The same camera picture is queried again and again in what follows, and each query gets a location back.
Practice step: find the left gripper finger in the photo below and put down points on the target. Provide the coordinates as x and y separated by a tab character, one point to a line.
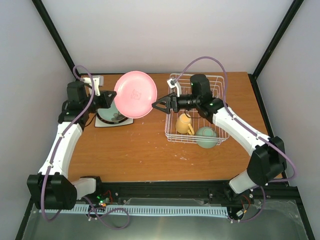
108	94
106	102

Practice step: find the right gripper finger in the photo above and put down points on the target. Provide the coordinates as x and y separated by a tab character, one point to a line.
165	100
164	107

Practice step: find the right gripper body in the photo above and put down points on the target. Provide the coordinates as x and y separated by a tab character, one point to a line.
174	98

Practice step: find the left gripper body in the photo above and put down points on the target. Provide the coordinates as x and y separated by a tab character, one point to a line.
101	105

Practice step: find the yellow ceramic mug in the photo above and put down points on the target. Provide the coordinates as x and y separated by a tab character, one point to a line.
183	124

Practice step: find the pink round plate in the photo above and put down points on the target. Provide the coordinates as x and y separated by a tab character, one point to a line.
135	91

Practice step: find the white wire dish rack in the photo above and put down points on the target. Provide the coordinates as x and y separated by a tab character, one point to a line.
217	84

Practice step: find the green ceramic bowl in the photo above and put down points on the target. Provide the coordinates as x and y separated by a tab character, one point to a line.
206	137

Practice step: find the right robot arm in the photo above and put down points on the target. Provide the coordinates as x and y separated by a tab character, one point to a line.
267	155

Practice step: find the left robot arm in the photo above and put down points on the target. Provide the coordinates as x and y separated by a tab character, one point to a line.
71	124

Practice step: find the black round plate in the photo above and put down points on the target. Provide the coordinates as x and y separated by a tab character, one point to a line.
110	115

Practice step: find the white square plate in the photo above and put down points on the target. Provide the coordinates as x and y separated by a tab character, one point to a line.
100	124

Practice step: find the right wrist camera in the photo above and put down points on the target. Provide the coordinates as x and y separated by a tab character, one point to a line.
174	84

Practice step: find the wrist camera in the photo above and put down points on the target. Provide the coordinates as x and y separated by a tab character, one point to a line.
174	84
98	81

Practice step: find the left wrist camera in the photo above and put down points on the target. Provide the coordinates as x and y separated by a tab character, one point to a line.
98	81

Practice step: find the left black frame post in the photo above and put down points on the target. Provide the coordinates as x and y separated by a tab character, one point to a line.
43	13

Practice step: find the black frame post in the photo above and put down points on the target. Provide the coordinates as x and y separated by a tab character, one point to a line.
283	26
43	13

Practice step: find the light blue cable duct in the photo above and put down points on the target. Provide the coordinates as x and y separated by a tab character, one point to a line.
165	211

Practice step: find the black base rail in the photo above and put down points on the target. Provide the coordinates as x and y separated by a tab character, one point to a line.
165	191

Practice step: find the right black frame post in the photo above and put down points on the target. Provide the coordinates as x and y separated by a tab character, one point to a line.
283	26

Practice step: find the metal base plate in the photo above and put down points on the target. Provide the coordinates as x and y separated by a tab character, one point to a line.
265	220

